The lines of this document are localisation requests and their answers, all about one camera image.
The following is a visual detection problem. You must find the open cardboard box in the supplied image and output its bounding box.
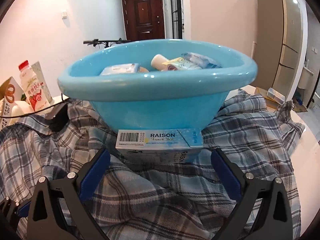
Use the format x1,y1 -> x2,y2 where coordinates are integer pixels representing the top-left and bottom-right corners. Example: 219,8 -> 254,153
1,77 -> 23,129

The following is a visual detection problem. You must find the white round container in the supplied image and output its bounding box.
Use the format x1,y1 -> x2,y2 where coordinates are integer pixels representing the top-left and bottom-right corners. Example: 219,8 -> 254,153
11,101 -> 34,117

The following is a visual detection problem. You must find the strawberry milk bottle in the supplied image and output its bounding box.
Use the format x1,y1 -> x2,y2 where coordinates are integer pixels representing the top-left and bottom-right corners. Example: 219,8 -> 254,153
18,60 -> 50,112

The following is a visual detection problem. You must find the tall white carton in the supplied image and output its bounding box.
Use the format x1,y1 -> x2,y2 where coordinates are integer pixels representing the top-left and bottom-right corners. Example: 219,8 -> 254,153
31,61 -> 53,103

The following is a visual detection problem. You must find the black bicycle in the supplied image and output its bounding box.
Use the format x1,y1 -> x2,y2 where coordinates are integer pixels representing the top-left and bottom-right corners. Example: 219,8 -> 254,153
83,38 -> 130,48

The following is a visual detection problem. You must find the light blue sunblock tube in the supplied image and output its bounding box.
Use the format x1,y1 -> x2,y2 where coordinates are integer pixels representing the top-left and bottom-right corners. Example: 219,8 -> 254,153
151,54 -> 202,71

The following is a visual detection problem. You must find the blue plastic basin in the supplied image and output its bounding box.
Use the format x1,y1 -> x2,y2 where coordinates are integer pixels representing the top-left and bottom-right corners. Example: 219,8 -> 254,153
57,40 -> 258,131

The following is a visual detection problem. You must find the black power adapter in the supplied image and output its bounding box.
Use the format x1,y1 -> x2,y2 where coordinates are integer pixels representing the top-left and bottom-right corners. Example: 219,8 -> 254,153
45,102 -> 69,132

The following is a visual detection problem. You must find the black cable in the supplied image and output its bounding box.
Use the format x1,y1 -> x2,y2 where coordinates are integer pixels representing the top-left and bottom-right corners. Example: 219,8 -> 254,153
0,93 -> 72,119

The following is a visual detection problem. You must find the dark red door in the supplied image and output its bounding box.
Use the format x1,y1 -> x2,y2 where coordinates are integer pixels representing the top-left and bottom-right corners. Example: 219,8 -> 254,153
122,0 -> 165,41

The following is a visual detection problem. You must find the blue plaid shirt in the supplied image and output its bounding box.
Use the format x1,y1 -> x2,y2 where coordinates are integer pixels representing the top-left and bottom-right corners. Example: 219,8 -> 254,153
1,90 -> 305,239

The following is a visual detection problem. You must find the beige oval sponge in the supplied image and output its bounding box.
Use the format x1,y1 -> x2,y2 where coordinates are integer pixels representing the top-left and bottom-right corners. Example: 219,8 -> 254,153
139,67 -> 149,73

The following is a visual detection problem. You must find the blue wet wipes pack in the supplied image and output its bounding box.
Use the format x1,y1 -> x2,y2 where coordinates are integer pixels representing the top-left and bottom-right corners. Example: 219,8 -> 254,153
99,63 -> 140,76

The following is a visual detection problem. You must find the light blue tissue pack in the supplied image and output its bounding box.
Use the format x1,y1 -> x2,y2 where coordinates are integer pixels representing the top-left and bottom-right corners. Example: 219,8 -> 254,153
182,52 -> 222,69

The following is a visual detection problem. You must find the blue Raison cigarette box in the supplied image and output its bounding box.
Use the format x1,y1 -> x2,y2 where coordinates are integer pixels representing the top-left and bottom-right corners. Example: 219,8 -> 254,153
116,128 -> 204,164

